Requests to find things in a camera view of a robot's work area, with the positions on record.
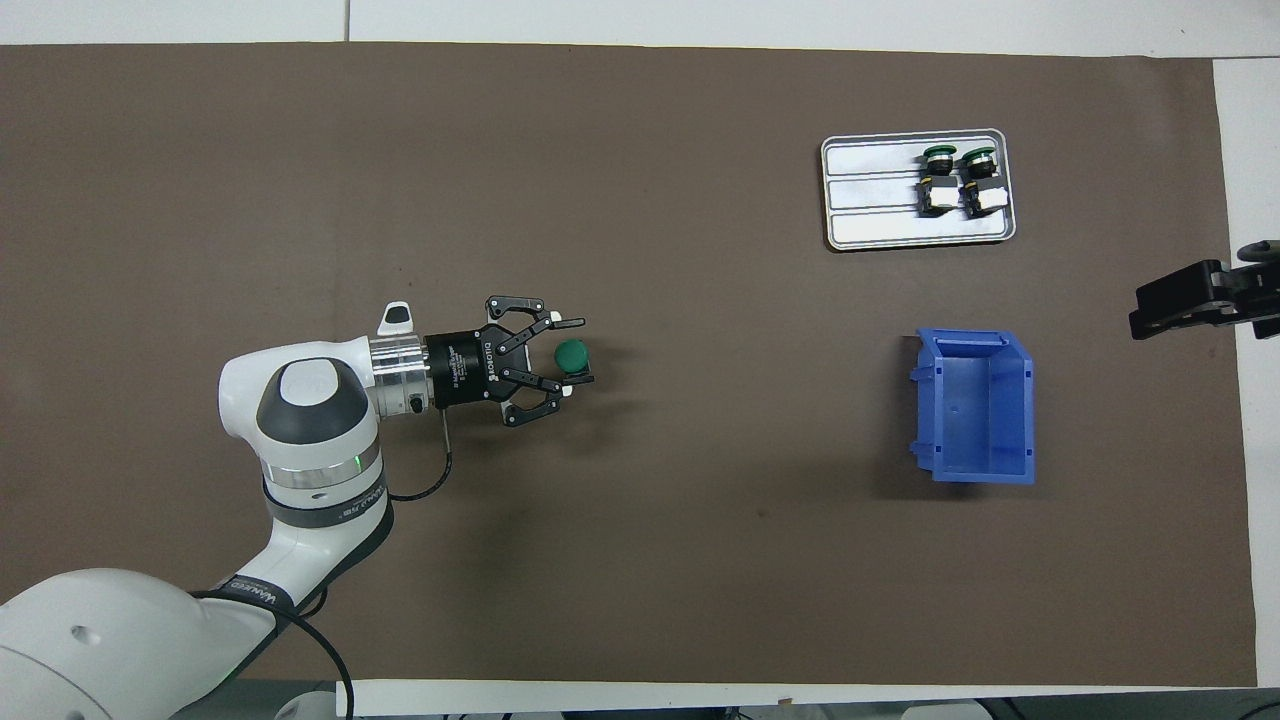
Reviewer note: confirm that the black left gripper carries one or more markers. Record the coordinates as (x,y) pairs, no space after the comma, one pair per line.
(462,368)

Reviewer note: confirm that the green push button switch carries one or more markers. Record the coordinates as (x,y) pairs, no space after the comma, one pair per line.
(982,185)
(571,356)
(938,185)

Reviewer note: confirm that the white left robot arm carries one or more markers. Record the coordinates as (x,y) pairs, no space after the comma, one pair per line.
(310,420)

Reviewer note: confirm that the blue plastic storage bin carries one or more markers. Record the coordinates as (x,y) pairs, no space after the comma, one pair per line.
(985,410)

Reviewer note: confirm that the brown table mat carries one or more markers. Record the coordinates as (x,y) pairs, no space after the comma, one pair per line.
(750,520)

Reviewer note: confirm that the grey metal tray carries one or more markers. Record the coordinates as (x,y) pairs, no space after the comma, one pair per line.
(870,200)

